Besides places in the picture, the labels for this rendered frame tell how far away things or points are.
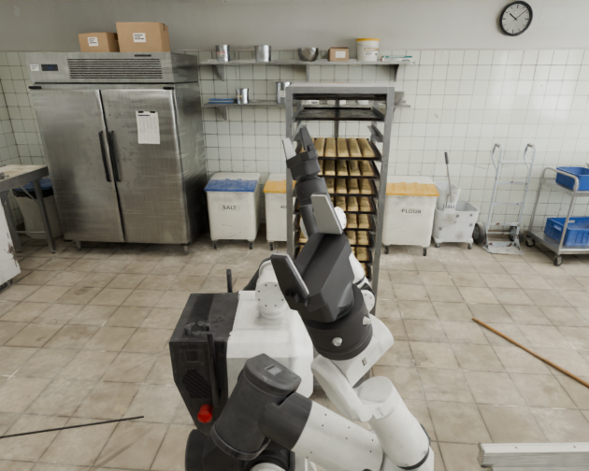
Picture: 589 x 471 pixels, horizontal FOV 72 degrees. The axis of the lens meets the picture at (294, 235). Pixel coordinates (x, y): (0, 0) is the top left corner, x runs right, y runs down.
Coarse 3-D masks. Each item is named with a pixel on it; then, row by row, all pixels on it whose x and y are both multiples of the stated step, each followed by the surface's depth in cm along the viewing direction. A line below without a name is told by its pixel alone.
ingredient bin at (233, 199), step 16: (224, 176) 469; (240, 176) 469; (256, 176) 470; (208, 192) 436; (224, 192) 435; (240, 192) 434; (256, 192) 461; (208, 208) 445; (224, 208) 443; (240, 208) 443; (256, 208) 462; (224, 224) 451; (240, 224) 450; (256, 224) 466
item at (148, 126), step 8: (136, 112) 386; (144, 112) 386; (152, 112) 385; (136, 120) 389; (144, 120) 389; (152, 120) 388; (144, 128) 392; (152, 128) 391; (144, 136) 394; (152, 136) 394
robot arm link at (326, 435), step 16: (320, 416) 70; (336, 416) 72; (304, 432) 68; (320, 432) 69; (336, 432) 69; (352, 432) 70; (368, 432) 72; (304, 448) 68; (320, 448) 68; (336, 448) 68; (352, 448) 68; (368, 448) 69; (320, 464) 70; (336, 464) 68; (352, 464) 68; (368, 464) 68
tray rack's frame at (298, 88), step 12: (300, 84) 209; (312, 84) 209; (324, 84) 209; (336, 84) 209; (348, 84) 209; (360, 84) 209; (372, 84) 209; (384, 84) 207; (336, 132) 248; (312, 348) 274; (360, 384) 242
